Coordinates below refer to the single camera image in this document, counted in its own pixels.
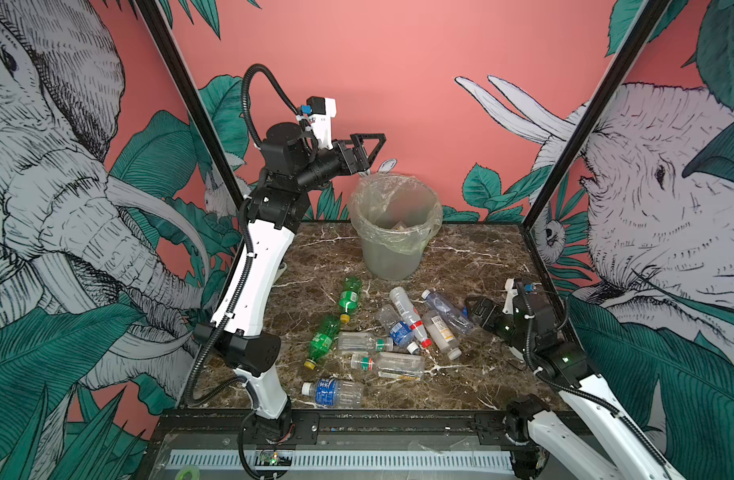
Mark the green soda bottle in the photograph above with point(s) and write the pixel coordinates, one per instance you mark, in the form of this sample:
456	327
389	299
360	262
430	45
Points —
349	298
323	339

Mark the small blue label bottle front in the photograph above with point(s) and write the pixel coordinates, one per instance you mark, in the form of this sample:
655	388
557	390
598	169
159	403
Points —
334	393

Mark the clear bottle white cap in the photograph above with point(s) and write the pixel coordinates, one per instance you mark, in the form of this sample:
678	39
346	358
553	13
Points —
451	314

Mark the upright green soda bottle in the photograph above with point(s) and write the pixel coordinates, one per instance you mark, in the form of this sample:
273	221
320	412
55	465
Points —
349	298

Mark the grey mesh waste bin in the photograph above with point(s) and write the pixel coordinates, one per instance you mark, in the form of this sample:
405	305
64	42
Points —
389	265

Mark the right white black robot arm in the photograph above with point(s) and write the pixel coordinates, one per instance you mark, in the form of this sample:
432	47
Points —
529	326

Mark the blue label bottle white cap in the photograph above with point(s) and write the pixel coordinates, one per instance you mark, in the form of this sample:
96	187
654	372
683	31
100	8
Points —
402	337

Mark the black frame post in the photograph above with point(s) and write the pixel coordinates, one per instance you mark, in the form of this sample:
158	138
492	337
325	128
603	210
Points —
640	31
155	21

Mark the white slotted cable duct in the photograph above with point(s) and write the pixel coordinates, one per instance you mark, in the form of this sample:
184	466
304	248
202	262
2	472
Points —
347	460

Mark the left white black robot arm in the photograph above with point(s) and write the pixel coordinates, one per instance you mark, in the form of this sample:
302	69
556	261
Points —
300	156

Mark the right black frame post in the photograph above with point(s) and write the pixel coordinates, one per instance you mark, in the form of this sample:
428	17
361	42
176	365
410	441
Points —
640	31

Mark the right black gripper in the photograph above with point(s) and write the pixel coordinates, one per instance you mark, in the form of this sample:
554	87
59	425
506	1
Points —
495	313

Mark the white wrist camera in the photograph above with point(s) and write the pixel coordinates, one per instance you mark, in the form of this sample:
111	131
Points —
511	293
319	112

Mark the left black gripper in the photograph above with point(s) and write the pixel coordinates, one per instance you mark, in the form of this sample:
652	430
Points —
363	163

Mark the black front rail frame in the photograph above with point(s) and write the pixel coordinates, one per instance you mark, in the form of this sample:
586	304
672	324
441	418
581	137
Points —
326	430

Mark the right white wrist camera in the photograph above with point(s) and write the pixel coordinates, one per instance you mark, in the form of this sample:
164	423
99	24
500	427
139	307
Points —
511	293

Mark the clear bottle green cap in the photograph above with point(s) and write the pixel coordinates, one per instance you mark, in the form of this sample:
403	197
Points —
353	342

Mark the left black frame post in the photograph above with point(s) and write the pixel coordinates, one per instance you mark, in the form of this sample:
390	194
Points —
155	21

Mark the clear plastic bin liner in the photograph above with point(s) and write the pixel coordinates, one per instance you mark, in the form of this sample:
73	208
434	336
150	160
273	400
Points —
379	201

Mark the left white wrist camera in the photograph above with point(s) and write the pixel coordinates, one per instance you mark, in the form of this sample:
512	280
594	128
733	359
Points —
319	112

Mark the white bottle red label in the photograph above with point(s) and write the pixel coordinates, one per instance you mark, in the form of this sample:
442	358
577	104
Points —
410	316

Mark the green tape roll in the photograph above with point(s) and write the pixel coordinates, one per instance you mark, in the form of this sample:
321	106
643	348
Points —
189	472

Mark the clear bottle green red label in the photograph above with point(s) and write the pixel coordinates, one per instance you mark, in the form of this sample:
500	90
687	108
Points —
390	365

